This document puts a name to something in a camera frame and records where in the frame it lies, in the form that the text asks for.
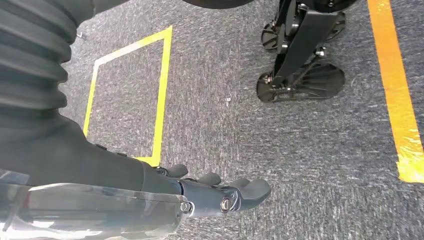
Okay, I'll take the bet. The yellow floor tape square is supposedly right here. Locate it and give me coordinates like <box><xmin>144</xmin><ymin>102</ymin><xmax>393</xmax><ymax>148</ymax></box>
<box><xmin>82</xmin><ymin>25</ymin><xmax>173</xmax><ymax>168</ymax></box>

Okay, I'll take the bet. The black robot pelvis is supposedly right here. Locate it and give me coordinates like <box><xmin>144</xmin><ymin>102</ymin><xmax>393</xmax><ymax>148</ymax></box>
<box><xmin>181</xmin><ymin>0</ymin><xmax>360</xmax><ymax>14</ymax></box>

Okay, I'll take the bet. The amber floor tape square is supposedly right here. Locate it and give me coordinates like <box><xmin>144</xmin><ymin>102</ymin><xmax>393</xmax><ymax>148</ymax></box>
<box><xmin>366</xmin><ymin>0</ymin><xmax>424</xmax><ymax>184</ymax></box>

